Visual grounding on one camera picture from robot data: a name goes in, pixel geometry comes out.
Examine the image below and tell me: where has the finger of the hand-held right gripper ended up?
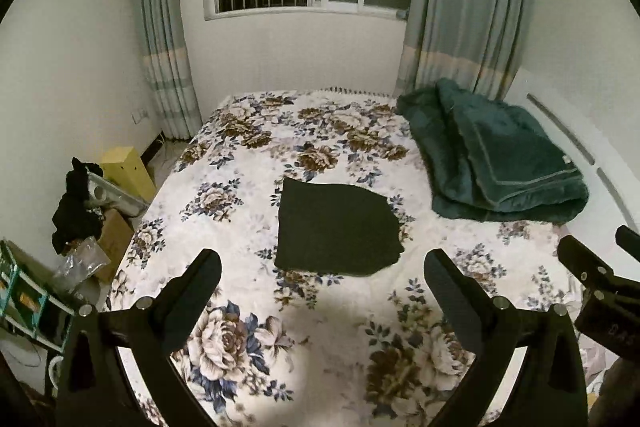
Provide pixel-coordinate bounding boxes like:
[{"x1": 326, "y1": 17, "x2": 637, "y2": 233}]
[
  {"x1": 557, "y1": 235, "x2": 629, "y2": 301},
  {"x1": 615, "y1": 224, "x2": 640, "y2": 261}
]

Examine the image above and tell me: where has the black cloth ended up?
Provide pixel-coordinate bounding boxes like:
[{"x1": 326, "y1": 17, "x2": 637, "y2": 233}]
[{"x1": 52, "y1": 157, "x2": 106, "y2": 256}]

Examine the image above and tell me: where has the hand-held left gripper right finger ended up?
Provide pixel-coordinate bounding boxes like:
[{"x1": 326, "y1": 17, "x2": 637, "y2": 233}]
[{"x1": 423, "y1": 248, "x2": 588, "y2": 427}]

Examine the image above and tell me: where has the floral bed sheet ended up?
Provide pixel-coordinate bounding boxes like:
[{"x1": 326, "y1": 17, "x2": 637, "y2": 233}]
[{"x1": 102, "y1": 87, "x2": 601, "y2": 427}]

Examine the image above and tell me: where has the grey metal bracket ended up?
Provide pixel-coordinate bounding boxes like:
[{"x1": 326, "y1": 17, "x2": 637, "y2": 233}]
[{"x1": 85, "y1": 172, "x2": 151, "y2": 219}]

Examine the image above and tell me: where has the dark green garment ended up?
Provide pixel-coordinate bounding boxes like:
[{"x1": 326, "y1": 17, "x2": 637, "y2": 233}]
[{"x1": 274, "y1": 177, "x2": 407, "y2": 278}]

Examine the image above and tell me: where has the person's right forearm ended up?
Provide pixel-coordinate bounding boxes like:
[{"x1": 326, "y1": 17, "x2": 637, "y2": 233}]
[{"x1": 587, "y1": 352, "x2": 640, "y2": 427}]

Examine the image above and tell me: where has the green storage rack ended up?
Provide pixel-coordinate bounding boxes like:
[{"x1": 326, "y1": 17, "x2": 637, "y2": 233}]
[{"x1": 0, "y1": 239, "x2": 77, "y2": 354}]

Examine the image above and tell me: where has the brown cardboard box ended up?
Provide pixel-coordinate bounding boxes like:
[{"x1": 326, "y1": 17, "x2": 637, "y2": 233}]
[{"x1": 92, "y1": 207, "x2": 136, "y2": 284}]

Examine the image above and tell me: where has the clear plastic bag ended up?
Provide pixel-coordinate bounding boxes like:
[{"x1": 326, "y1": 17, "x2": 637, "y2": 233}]
[{"x1": 52, "y1": 237, "x2": 112, "y2": 294}]

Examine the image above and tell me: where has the white headboard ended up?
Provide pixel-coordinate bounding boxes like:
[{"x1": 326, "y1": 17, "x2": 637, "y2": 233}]
[{"x1": 502, "y1": 67, "x2": 640, "y2": 248}]

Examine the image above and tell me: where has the yellow wooden box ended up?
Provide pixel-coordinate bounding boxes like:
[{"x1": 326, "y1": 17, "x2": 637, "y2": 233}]
[{"x1": 100, "y1": 146, "x2": 157, "y2": 204}]

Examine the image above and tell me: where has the teal folded blanket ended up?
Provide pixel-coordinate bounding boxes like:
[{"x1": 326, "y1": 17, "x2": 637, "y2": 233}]
[{"x1": 396, "y1": 78, "x2": 589, "y2": 224}]

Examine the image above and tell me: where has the grey-blue curtain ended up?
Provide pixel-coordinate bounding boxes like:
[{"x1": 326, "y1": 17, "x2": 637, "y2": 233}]
[
  {"x1": 131, "y1": 0, "x2": 203, "y2": 140},
  {"x1": 395, "y1": 0, "x2": 537, "y2": 104}
]

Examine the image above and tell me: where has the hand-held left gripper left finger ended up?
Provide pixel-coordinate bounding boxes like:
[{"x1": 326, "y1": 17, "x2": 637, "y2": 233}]
[{"x1": 55, "y1": 248, "x2": 223, "y2": 427}]

